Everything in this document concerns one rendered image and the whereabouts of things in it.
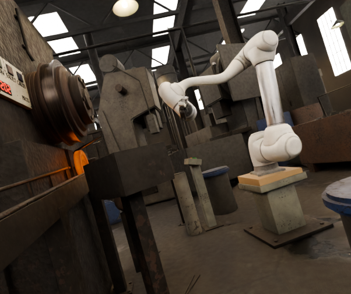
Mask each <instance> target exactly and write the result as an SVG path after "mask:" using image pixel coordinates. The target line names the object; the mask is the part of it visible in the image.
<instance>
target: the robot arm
mask: <svg viewBox="0 0 351 294"><path fill-rule="evenodd" d="M277 45H278V36H277V35H276V33H275V32H274V31H271V30H266V31H261V32H259V33H257V34H256V35H255V36H254V37H252V38H251V39H250V40H249V41H248V43H247V44H246V45H245V46H244V47H243V49H242V50H241V51H240V52H239V54H238V55H237V56H236V57H235V58H234V60H232V62H231V63H230V65H229V66H228V67H227V69H226V70H225V71H224V72H222V73H220V74H218V75H209V76H199V77H193V78H188V79H184V80H183V81H181V82H179V83H172V84H171V83H170V82H163V83H162V84H161V85H160V86H159V89H158V91H159V95H160V97H161V98H162V99H163V101H164V102H165V103H166V104H167V105H168V106H169V107H171V108H172V109H173V110H174V111H175V112H176V113H177V114H178V115H179V116H180V117H181V120H184V121H192V120H193V119H194V118H195V117H196V114H197V112H196V108H195V107H194V106H193V105H192V104H191V103H190V102H189V101H188V97H187V96H185V91H186V89H188V88H189V87H191V86H202V85H218V84H221V83H225V82H227V81H229V80H231V79H232V78H234V77H235V76H237V75H238V74H240V73H242V72H243V71H244V70H246V69H247V68H248V67H250V66H251V65H253V66H254V67H255V68H256V72H257V77H258V83H259V88H260V92H261V98H262V104H263V107H264V113H265V118H266V124H267V128H266V129H265V130H264V131H260V132H256V133H253V134H251V136H250V137H249V140H248V148H249V152H250V157H251V161H252V163H253V167H254V171H252V172H250V174H253V175H256V176H258V177H261V176H264V175H267V174H272V173H276V172H281V171H284V170H286V168H285V167H279V165H278V162H284V161H288V160H291V159H293V158H295V157H296V156H298V155H299V154H300V152H301V150H302V143H301V140H300V138H299V137H298V136H297V135H296V134H295V133H294V132H293V130H292V128H291V126H290V125H289V124H285V118H284V115H283V109H282V104H281V100H280V94H279V89H278V83H277V80H276V74H275V69H274V65H273V62H274V60H275V52H276V48H277Z"/></svg>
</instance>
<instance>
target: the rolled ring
mask: <svg viewBox="0 0 351 294"><path fill-rule="evenodd" d="M73 159H74V164H75V168H76V172H77V174H78V175H80V174H82V173H84V169H83V166H84V165H87V164H89V162H88V159H87V157H86V155H85V153H84V152H83V151H82V150H77V151H75V152H74V155H73Z"/></svg>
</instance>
